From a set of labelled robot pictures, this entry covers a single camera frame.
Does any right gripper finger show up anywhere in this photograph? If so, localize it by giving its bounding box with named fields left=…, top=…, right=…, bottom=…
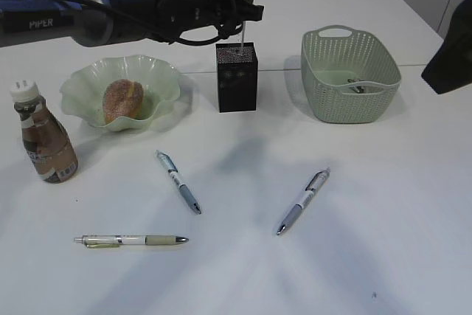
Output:
left=421, top=0, right=471, bottom=94

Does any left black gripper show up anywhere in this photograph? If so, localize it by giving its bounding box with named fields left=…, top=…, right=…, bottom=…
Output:
left=156, top=0, right=264, bottom=41

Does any sugared bread roll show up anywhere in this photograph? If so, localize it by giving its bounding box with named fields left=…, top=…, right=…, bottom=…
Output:
left=103, top=79, right=144, bottom=124

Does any brown drink bottle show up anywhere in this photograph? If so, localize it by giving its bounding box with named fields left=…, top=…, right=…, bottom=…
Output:
left=10, top=80, right=78, bottom=184

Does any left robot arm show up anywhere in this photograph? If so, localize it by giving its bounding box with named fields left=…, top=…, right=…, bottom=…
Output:
left=1, top=0, right=264, bottom=47

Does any black square pen holder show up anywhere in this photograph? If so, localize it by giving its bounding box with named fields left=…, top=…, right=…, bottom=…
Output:
left=216, top=42, right=258, bottom=113

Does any green plastic woven basket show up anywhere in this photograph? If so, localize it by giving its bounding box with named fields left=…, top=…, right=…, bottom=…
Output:
left=301, top=25, right=401, bottom=124

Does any green wavy glass plate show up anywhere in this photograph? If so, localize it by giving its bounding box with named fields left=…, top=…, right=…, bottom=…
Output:
left=60, top=55, right=181, bottom=132

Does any blue grip pen on ruler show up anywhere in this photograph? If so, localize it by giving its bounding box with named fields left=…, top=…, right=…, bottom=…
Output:
left=156, top=150, right=202, bottom=215

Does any grey grip pen right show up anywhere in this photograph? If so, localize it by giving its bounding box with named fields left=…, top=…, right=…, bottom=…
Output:
left=276, top=167, right=330, bottom=236

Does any cream grip pen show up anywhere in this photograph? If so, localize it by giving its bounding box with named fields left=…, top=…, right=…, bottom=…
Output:
left=74, top=235, right=190, bottom=249

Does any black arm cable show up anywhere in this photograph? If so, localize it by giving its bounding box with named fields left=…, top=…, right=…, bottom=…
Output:
left=36, top=0, right=244, bottom=47

